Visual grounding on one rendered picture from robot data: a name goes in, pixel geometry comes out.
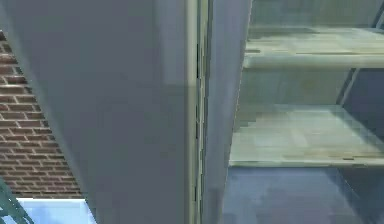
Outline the grey room door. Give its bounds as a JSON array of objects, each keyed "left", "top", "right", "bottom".
[{"left": 0, "top": 0, "right": 214, "bottom": 224}]

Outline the pale wooden shelf unit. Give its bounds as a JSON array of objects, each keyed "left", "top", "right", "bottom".
[{"left": 228, "top": 0, "right": 384, "bottom": 224}]

